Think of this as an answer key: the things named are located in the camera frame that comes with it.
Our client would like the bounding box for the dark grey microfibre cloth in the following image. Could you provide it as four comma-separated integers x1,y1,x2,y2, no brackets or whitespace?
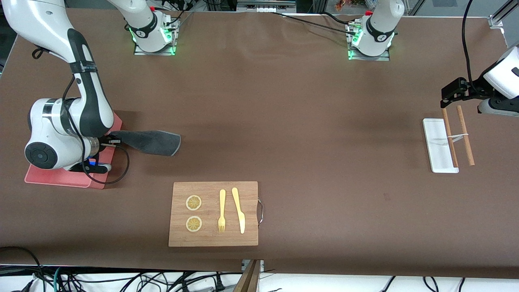
110,130,182,157

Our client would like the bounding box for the white rectangular tray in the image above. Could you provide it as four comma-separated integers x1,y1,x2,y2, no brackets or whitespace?
422,118,460,174

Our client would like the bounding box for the pink plastic bin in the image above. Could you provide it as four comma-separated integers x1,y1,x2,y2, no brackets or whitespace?
24,112,123,190

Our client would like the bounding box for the aluminium extrusion bar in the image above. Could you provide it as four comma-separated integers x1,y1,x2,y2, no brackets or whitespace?
489,0,519,29

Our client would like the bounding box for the brown table cover sheet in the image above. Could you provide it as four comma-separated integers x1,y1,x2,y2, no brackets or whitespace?
0,7,519,279

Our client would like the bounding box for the yellow plastic fork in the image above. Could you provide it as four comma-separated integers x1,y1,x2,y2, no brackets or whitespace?
218,189,226,233

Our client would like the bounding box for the yellow plastic knife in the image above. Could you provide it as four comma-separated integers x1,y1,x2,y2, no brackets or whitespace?
232,187,246,234

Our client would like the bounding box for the brown wooden beam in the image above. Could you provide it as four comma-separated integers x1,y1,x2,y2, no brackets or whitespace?
233,260,262,292

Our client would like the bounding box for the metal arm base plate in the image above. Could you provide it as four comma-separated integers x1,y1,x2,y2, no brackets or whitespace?
346,21,391,61
134,17,179,56

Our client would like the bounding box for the black looped floor cable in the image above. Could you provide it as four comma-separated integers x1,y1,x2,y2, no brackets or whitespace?
0,246,45,292

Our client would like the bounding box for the teal floor cable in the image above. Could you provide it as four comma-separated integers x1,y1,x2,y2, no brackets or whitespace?
52,266,64,292

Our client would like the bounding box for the black cable across table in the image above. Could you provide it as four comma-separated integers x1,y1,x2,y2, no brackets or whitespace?
270,11,359,36

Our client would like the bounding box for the silver metal frame rail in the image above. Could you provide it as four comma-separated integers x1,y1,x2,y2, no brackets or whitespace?
237,0,296,13

